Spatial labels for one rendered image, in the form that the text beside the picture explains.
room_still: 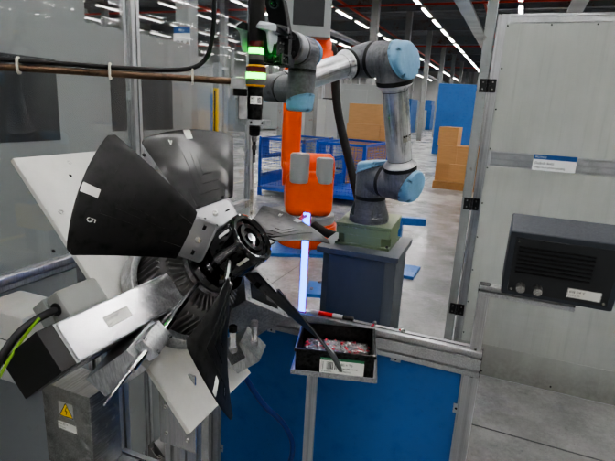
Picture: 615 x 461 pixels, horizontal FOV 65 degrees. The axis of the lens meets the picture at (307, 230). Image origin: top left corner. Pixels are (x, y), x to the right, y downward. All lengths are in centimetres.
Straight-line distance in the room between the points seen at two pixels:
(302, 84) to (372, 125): 784
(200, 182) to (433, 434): 103
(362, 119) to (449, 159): 214
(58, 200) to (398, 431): 118
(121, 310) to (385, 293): 108
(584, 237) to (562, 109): 152
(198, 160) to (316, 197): 388
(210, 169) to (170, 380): 48
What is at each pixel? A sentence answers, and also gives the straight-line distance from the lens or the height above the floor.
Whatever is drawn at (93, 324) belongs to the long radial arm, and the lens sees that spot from 92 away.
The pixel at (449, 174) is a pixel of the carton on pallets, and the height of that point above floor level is 30.
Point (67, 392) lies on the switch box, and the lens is 130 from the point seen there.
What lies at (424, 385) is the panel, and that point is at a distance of 156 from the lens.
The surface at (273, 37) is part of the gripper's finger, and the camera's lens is 113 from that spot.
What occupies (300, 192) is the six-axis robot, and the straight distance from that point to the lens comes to 500.
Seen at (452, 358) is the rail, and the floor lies 82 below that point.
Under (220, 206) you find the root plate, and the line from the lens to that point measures 112.
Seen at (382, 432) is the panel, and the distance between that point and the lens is 169.
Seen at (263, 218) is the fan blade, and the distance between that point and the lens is 132.
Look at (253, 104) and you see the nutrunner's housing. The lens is 110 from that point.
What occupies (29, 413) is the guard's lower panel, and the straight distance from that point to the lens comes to 180.
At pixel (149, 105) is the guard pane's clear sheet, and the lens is 195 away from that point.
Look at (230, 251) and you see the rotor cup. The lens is 101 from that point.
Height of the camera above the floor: 150
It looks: 14 degrees down
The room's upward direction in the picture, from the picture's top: 3 degrees clockwise
